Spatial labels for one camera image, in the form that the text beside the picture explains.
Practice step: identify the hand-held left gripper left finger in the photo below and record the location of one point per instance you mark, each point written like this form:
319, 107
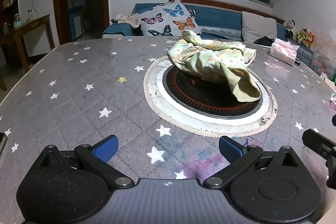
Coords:
106, 148

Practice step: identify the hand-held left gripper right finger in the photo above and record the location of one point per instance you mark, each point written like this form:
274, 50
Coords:
230, 149

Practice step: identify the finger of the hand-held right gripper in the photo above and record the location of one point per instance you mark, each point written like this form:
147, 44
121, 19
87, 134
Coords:
316, 141
332, 172

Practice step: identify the patterned yellow-green child garment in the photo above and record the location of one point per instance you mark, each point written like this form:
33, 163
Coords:
210, 61

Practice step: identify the pink soft item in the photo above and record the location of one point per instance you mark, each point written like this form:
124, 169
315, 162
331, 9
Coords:
333, 102

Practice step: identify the black round induction cooker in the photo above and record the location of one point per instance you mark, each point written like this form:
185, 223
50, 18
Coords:
204, 106

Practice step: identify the grey star-print tablecloth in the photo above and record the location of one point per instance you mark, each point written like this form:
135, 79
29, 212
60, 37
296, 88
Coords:
78, 82

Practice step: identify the clear plastic storage box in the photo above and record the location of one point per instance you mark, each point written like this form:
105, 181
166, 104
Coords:
323, 64

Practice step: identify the pink tissue pack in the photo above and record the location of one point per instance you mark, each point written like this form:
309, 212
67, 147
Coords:
283, 52

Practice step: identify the orange plush toy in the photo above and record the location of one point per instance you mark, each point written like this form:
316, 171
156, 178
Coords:
310, 39

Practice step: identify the smartphone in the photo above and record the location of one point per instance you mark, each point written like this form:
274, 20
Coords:
2, 144

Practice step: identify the yellow plush toy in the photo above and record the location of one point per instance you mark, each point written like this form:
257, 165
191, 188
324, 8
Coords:
302, 36

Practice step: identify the black cloth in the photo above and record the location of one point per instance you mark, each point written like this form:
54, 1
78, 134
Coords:
263, 41

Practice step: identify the panda plush toy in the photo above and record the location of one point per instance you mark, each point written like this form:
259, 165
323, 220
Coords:
290, 28

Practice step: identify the grey cushion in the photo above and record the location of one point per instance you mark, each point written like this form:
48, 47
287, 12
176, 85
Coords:
258, 27

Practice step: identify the blue and white cabinet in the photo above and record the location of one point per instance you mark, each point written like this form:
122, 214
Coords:
76, 24

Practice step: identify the blue sofa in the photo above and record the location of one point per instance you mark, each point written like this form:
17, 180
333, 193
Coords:
223, 22

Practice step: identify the beige crumpled cloth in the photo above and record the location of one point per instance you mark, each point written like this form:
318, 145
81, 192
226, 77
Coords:
126, 19

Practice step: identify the butterfly print pillow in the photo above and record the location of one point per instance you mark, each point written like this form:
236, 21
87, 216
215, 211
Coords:
165, 19

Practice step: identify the wooden side table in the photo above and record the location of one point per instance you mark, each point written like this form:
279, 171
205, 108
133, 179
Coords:
31, 26

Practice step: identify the pale green jar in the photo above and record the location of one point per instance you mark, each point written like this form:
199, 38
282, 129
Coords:
17, 21

